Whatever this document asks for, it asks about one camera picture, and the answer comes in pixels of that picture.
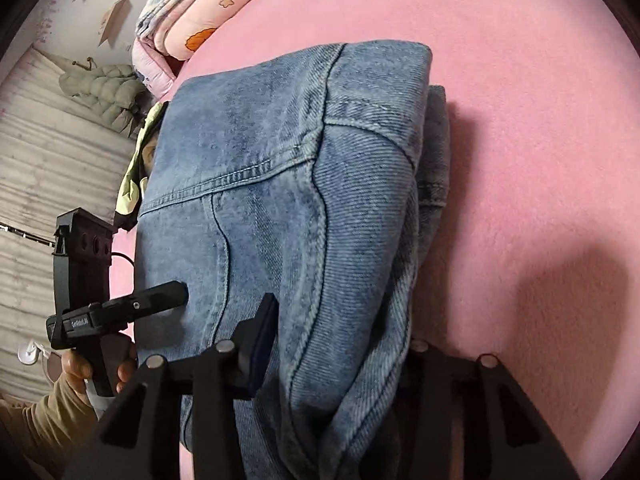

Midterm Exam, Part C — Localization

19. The pink quilt with orange print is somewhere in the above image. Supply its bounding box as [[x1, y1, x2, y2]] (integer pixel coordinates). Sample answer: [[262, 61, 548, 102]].
[[141, 0, 283, 62]]

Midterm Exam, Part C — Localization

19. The light green black garment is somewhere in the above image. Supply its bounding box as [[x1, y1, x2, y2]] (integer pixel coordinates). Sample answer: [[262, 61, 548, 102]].
[[114, 101, 171, 232]]

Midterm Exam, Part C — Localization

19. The blue denim jacket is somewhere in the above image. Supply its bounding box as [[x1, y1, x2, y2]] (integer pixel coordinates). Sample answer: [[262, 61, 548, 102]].
[[134, 40, 452, 480]]

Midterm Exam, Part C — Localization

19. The white plastic object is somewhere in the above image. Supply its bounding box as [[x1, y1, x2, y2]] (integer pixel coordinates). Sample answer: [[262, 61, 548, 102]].
[[14, 341, 55, 367]]

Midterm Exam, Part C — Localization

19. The person's left forearm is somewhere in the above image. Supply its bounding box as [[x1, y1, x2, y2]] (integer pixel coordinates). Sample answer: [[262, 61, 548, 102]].
[[0, 374, 103, 480]]

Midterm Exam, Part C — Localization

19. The pink bed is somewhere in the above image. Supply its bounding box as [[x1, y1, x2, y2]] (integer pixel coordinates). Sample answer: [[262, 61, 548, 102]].
[[107, 0, 640, 480]]

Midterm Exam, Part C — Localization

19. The pink pillow with blue print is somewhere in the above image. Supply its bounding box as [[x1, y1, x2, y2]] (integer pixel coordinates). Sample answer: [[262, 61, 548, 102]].
[[131, 39, 179, 100]]

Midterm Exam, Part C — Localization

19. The beige puffer coat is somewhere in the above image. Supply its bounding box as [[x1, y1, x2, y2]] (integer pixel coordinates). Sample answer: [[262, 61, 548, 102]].
[[59, 64, 150, 140]]

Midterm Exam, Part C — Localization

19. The person's left hand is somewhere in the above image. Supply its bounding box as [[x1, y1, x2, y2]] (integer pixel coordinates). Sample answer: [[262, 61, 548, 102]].
[[61, 337, 138, 397]]

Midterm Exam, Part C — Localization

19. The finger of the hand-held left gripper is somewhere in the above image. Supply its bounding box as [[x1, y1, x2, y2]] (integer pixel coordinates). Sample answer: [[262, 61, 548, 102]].
[[100, 281, 189, 327]]

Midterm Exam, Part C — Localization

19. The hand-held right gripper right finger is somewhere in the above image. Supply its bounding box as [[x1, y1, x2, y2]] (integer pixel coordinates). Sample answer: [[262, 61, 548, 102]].
[[394, 339, 582, 480]]

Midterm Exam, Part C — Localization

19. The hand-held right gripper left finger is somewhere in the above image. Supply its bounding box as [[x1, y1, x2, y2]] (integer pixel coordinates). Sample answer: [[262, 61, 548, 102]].
[[62, 292, 279, 480]]

